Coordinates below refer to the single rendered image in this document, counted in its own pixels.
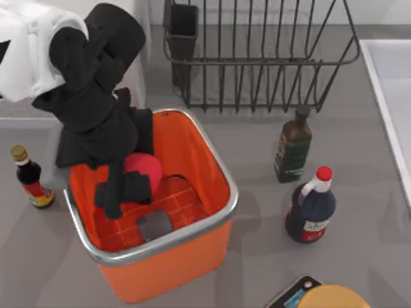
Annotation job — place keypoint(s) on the large red-capped dark bottle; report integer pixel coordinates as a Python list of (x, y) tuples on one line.
[(311, 211)]

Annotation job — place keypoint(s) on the black kitchen scale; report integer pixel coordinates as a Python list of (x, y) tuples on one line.
[(297, 293)]

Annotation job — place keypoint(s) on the red ball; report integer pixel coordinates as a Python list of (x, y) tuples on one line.
[(146, 165)]

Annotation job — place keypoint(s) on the small gold-capped sauce bottle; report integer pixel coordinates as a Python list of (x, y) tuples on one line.
[(32, 179)]

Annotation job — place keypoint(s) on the dark green oil bottle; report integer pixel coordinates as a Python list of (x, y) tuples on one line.
[(293, 150)]

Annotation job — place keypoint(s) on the dark cutlery holder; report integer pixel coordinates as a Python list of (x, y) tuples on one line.
[(181, 25)]

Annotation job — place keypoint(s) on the yellow round lid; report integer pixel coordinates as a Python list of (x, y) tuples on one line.
[(334, 298)]

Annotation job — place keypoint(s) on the white sink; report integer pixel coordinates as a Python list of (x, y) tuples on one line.
[(391, 96)]

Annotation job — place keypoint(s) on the orange bin with metal rim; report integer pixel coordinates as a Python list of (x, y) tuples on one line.
[(167, 269)]

